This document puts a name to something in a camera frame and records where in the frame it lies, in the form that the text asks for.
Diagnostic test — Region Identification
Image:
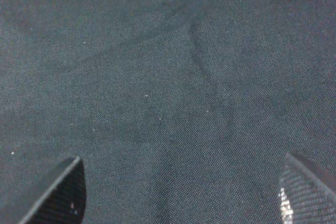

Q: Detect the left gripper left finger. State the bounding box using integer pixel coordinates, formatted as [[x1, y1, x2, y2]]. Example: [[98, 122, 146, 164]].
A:
[[1, 156, 87, 223]]

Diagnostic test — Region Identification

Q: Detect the black tablecloth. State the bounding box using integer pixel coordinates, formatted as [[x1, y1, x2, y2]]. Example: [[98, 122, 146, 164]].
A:
[[1, 0, 335, 223]]

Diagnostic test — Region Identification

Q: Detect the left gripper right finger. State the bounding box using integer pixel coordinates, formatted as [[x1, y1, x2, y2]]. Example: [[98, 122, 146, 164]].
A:
[[278, 153, 335, 223]]

